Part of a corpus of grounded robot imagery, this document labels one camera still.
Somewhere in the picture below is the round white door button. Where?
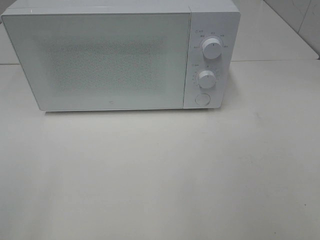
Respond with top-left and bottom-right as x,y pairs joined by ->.
195,93 -> 211,106

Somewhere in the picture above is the white timer knob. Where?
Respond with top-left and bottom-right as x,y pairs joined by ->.
197,70 -> 217,89

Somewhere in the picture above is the white microwave door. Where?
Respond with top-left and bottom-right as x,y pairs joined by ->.
3,13 -> 190,111

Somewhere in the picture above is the upper white power knob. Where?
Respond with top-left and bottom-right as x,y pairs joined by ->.
201,37 -> 223,60

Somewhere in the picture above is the white microwave oven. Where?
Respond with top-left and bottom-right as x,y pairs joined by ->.
1,0 -> 241,109

